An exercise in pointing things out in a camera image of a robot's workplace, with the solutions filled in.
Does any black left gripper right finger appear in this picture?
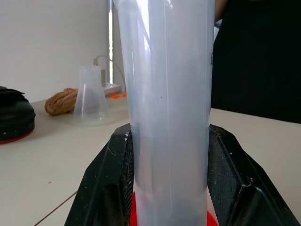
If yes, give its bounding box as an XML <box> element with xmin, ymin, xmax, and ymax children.
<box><xmin>206</xmin><ymin>124</ymin><xmax>301</xmax><ymax>226</ymax></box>

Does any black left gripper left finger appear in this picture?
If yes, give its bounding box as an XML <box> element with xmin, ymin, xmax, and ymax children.
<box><xmin>64</xmin><ymin>122</ymin><xmax>135</xmax><ymax>226</ymax></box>

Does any translucent plastic syringe barrel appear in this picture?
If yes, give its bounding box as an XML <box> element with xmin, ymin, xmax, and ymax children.
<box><xmin>112</xmin><ymin>0</ymin><xmax>216</xmax><ymax>226</ymax></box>

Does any clear plastic conical flask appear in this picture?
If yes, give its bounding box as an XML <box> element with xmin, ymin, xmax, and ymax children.
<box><xmin>72</xmin><ymin>65</ymin><xmax>111</xmax><ymax>127</ymax></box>

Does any brown twine ball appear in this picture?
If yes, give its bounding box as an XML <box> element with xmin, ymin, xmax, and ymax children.
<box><xmin>44</xmin><ymin>88</ymin><xmax>79</xmax><ymax>116</ymax></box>

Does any white power strip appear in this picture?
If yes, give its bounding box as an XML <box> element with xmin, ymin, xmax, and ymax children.
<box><xmin>103</xmin><ymin>82</ymin><xmax>123</xmax><ymax>97</ymax></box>

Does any black round object red base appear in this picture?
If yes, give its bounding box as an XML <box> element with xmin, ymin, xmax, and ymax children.
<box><xmin>0</xmin><ymin>86</ymin><xmax>36</xmax><ymax>145</ymax></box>

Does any person in black clothing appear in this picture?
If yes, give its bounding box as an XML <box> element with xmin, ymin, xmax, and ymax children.
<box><xmin>210</xmin><ymin>0</ymin><xmax>301</xmax><ymax>124</ymax></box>

